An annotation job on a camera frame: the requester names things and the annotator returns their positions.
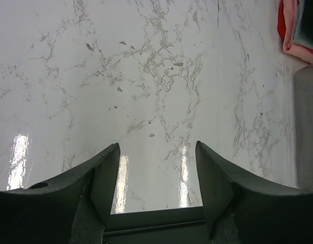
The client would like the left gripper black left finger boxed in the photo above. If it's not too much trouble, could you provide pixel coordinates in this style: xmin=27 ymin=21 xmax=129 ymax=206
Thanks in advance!
xmin=0 ymin=143 xmax=120 ymax=243

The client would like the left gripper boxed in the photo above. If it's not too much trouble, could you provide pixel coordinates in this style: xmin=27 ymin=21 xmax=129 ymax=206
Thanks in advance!
xmin=102 ymin=207 xmax=210 ymax=243

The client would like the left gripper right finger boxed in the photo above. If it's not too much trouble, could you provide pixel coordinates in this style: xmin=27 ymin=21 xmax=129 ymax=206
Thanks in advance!
xmin=195 ymin=141 xmax=313 ymax=243

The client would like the black t-shirt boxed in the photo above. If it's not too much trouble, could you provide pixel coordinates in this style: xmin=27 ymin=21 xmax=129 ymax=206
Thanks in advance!
xmin=302 ymin=0 xmax=313 ymax=41

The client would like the folded grey t-shirt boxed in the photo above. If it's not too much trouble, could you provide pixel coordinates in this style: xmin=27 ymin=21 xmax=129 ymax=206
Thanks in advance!
xmin=292 ymin=1 xmax=313 ymax=50

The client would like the folded red t-shirt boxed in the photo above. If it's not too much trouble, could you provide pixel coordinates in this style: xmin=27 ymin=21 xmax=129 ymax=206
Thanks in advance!
xmin=277 ymin=0 xmax=313 ymax=55

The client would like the folded peach t-shirt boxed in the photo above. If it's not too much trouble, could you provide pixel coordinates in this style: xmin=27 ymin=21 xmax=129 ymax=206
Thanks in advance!
xmin=282 ymin=0 xmax=313 ymax=65

